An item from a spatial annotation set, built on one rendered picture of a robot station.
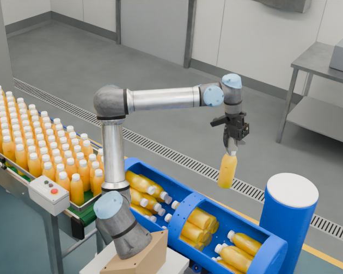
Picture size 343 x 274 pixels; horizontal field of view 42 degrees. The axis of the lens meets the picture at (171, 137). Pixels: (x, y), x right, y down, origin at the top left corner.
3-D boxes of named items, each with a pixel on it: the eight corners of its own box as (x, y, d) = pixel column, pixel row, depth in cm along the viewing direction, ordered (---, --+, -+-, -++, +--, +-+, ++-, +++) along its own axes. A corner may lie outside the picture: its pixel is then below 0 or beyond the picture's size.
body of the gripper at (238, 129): (239, 143, 184) (238, 117, 177) (222, 137, 189) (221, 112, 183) (249, 135, 188) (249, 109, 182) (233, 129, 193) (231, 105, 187)
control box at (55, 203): (55, 216, 219) (53, 201, 214) (29, 198, 229) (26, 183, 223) (70, 206, 226) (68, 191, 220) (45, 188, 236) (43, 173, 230)
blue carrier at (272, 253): (250, 314, 188) (261, 272, 171) (103, 216, 229) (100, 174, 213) (281, 271, 206) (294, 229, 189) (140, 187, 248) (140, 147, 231)
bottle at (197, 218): (212, 223, 206) (180, 205, 215) (212, 214, 201) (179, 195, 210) (203, 234, 202) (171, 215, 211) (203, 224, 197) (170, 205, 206)
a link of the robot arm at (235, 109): (220, 103, 181) (231, 95, 186) (220, 113, 183) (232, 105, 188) (235, 107, 176) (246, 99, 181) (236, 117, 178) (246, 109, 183)
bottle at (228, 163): (219, 179, 208) (226, 145, 199) (233, 184, 206) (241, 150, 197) (214, 187, 202) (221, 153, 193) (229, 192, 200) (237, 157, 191)
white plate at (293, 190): (321, 181, 249) (320, 182, 250) (273, 167, 257) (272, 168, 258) (315, 212, 228) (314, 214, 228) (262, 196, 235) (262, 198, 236)
